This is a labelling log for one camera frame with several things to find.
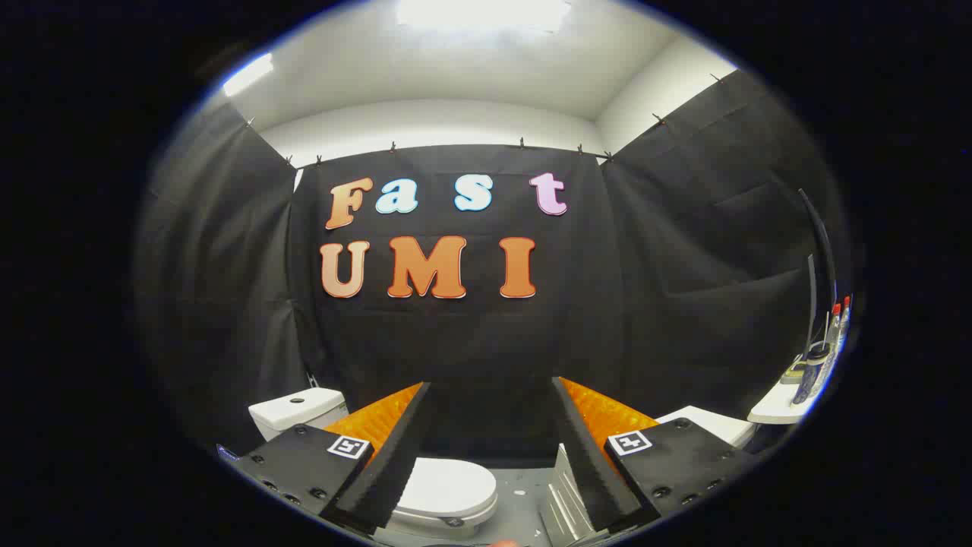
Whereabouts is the dark blue bottle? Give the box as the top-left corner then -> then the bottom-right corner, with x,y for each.
791,342 -> 833,406

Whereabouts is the black backdrop cloth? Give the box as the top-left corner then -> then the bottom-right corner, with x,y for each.
135,70 -> 845,466

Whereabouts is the white toilet lid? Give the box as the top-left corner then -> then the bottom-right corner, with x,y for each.
395,457 -> 499,523

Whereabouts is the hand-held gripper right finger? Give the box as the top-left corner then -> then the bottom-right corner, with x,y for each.
552,377 -> 761,533

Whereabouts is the large ceiling light panel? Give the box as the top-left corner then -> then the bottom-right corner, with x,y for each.
395,0 -> 572,33

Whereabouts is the white washbasin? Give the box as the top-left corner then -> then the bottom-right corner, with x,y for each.
747,380 -> 825,425

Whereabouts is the grey panelled cabinet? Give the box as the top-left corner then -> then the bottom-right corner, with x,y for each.
539,406 -> 757,546

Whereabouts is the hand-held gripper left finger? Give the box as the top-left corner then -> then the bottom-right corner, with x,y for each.
216,382 -> 432,533

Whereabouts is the red capped spray bottle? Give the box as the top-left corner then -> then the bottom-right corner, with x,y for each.
826,296 -> 853,359

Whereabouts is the white ceramic toilet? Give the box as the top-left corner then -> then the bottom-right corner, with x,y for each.
248,387 -> 500,542

